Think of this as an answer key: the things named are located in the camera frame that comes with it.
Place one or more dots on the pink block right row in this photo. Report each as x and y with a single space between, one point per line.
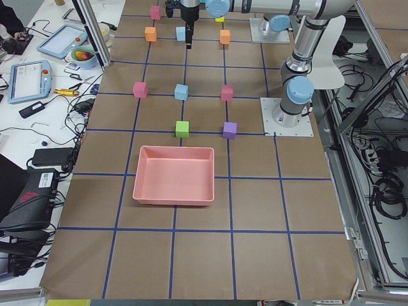
227 92

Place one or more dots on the green bowl with fruit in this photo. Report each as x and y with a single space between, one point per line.
84 56

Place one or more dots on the pink plastic tray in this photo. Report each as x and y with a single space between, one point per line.
175 176

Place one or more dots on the gold tool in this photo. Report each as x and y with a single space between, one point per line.
66 92

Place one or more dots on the orange block right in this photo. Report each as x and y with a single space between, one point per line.
225 36

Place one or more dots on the white mug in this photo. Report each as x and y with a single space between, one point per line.
107 34

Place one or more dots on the pink block far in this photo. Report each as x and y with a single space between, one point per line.
155 12

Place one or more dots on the orange block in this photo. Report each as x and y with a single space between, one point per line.
150 34
225 36

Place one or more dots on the green block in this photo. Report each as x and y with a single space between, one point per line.
182 129

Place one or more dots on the pink block left row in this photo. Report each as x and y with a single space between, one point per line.
140 90

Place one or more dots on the teach pendant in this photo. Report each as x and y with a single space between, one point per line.
63 41
29 81

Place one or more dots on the teach pendant far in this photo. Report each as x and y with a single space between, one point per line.
63 41

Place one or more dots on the teach pendant near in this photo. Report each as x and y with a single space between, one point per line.
29 81

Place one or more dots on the purple block near tray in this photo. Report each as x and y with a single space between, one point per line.
229 130

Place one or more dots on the white chair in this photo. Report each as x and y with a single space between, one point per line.
325 75

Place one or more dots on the black power adapter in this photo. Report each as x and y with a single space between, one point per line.
52 157

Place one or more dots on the aluminium frame post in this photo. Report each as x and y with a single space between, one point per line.
90 23

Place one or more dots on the pink block row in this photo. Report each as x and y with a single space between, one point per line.
140 90
227 92

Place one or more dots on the light blue block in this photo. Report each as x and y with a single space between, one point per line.
181 92
180 33

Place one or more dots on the orange block left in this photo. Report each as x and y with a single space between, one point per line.
150 34

